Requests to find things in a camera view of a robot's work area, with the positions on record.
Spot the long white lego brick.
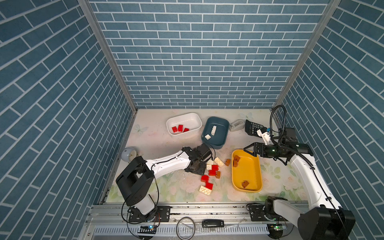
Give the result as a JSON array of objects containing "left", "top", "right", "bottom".
[{"left": 211, "top": 126, "right": 217, "bottom": 136}]

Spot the brown lego brick low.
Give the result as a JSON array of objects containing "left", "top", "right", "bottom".
[{"left": 242, "top": 181, "right": 250, "bottom": 189}]

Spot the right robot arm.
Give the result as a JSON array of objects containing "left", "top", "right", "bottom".
[{"left": 244, "top": 124, "right": 356, "bottom": 240}]

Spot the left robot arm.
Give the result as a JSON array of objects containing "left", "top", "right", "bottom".
[{"left": 116, "top": 144, "right": 214, "bottom": 224}]

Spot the yellow plastic bin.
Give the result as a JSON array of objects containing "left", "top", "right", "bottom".
[{"left": 232, "top": 149, "right": 263, "bottom": 193}]

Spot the black calculator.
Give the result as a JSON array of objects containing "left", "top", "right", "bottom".
[{"left": 245, "top": 120, "right": 267, "bottom": 138}]

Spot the cream long lego brick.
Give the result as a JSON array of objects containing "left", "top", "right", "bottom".
[{"left": 214, "top": 157, "right": 225, "bottom": 168}]

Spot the red lego cluster brick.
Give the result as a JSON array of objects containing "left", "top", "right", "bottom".
[{"left": 207, "top": 165, "right": 219, "bottom": 176}]

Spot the grey small box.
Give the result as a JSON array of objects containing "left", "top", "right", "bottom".
[{"left": 229, "top": 119, "right": 246, "bottom": 132}]

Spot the teal plastic bin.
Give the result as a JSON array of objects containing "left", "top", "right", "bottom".
[{"left": 201, "top": 117, "right": 230, "bottom": 150}]

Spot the red lego brick bottom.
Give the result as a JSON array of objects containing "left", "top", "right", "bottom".
[{"left": 205, "top": 182, "right": 213, "bottom": 190}]

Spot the white plastic bin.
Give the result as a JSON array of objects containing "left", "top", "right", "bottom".
[{"left": 166, "top": 113, "right": 203, "bottom": 139}]

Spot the cream lego brick bottom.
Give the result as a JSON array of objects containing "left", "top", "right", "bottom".
[{"left": 199, "top": 186, "right": 212, "bottom": 196}]

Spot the white dome timer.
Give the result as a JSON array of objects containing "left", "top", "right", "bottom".
[{"left": 121, "top": 147, "right": 138, "bottom": 164}]

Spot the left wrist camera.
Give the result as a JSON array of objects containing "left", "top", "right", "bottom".
[{"left": 197, "top": 143, "right": 213, "bottom": 163}]

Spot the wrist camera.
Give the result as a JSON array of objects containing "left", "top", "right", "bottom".
[
  {"left": 197, "top": 143, "right": 213, "bottom": 163},
  {"left": 257, "top": 129, "right": 271, "bottom": 145}
]

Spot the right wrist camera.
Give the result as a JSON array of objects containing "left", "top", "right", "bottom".
[{"left": 257, "top": 129, "right": 271, "bottom": 145}]

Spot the grey cable loop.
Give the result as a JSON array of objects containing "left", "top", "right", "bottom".
[{"left": 175, "top": 216, "right": 196, "bottom": 240}]

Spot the black remote on rail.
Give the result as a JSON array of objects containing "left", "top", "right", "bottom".
[{"left": 202, "top": 219, "right": 225, "bottom": 228}]

